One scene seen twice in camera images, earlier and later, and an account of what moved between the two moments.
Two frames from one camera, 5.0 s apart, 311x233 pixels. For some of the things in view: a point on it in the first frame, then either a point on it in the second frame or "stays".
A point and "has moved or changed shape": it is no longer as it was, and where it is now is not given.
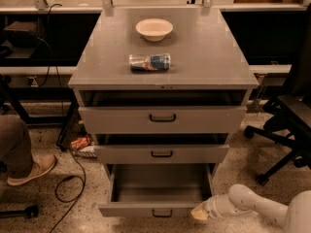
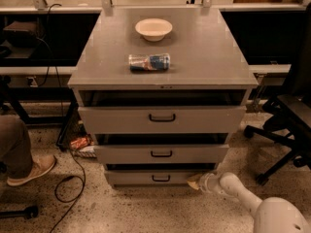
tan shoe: [40, 164] stays
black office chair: [287, 121] stays
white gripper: [211, 205] → [206, 183]
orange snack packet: [81, 142] stays
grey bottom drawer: [156, 190] has moved or changed shape
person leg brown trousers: [16, 157] stays
